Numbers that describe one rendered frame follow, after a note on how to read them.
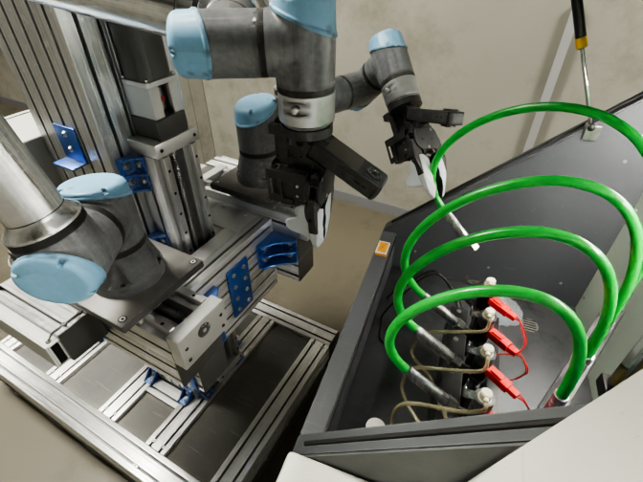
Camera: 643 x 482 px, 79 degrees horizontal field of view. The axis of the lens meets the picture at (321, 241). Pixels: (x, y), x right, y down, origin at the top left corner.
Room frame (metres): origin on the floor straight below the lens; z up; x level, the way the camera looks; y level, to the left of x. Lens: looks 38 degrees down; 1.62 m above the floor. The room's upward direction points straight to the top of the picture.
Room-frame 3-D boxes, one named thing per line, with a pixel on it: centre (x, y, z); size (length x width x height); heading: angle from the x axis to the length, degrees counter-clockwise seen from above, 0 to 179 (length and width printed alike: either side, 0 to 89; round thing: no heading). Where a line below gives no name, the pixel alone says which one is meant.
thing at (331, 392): (0.61, -0.09, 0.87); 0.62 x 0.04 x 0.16; 160
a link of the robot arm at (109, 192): (0.62, 0.42, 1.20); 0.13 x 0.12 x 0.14; 3
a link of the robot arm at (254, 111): (1.07, 0.18, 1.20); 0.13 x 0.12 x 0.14; 132
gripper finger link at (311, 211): (0.49, 0.01, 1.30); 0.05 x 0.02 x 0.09; 160
